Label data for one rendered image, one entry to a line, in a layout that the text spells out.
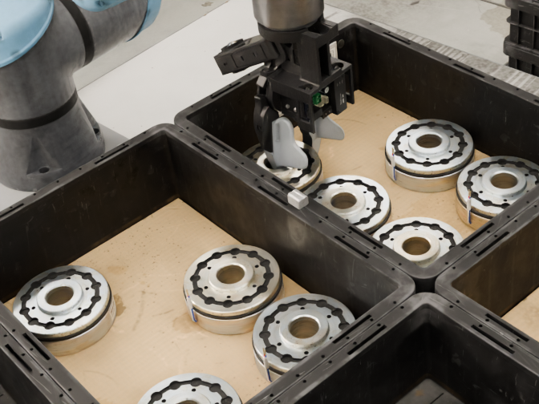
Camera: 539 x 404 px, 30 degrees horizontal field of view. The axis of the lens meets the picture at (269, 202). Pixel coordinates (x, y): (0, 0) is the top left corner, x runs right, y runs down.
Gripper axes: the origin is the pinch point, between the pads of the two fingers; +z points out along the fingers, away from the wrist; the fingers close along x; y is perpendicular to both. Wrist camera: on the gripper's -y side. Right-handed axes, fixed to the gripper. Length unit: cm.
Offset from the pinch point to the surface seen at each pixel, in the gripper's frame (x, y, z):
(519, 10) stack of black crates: 85, -22, 28
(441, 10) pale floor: 159, -93, 85
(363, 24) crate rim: 18.4, -3.6, -8.0
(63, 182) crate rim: -24.7, -10.3, -8.0
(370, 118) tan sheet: 13.6, 0.6, 2.0
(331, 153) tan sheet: 5.2, 1.3, 2.0
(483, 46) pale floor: 149, -71, 85
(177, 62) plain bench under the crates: 22, -49, 15
